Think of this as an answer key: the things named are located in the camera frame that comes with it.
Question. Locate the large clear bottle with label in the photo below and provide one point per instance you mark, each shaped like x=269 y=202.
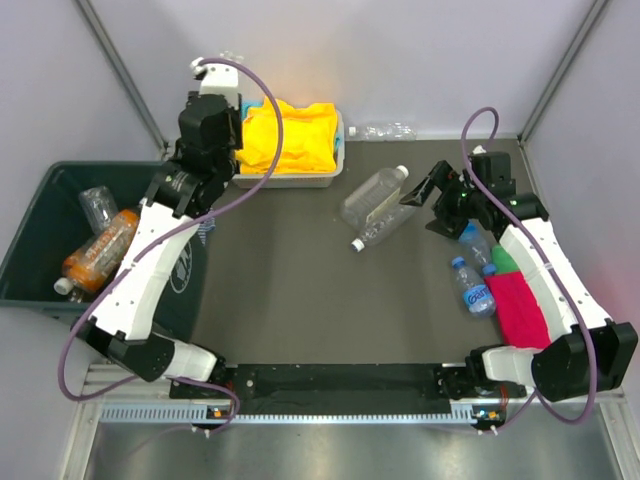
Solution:
x=368 y=200

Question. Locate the blue label bottle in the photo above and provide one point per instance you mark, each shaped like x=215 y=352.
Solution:
x=475 y=293

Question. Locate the blue cap bottle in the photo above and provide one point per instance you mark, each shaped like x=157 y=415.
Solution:
x=476 y=245

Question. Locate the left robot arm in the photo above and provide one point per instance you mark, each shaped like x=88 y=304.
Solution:
x=183 y=189

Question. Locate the yellow cloth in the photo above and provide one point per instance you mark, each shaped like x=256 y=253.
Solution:
x=309 y=135

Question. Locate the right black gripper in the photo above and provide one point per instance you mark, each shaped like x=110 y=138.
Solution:
x=446 y=223

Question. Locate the dark green plastic bin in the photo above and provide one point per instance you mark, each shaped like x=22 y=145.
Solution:
x=54 y=226

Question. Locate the magenta cloth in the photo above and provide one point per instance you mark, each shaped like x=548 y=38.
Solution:
x=520 y=318

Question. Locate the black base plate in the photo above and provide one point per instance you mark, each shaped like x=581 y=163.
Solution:
x=428 y=380

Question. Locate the blue striped cloth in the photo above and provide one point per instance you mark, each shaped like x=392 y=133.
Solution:
x=205 y=228

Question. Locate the grey cable duct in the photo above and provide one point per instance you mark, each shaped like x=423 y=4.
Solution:
x=208 y=414

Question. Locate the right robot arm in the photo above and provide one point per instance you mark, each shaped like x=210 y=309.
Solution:
x=558 y=339

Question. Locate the teal cloth in basket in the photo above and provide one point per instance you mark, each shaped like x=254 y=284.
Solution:
x=247 y=105

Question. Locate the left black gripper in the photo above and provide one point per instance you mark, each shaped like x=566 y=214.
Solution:
x=234 y=120

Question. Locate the clear ribbed bottle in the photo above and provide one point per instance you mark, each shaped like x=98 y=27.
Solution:
x=383 y=226

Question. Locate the green cloth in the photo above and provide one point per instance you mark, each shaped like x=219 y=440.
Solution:
x=503 y=261

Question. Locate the white plastic basket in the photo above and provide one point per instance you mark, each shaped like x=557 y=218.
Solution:
x=300 y=180

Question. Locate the orange bottle tall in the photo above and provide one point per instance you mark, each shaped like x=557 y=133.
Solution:
x=89 y=268

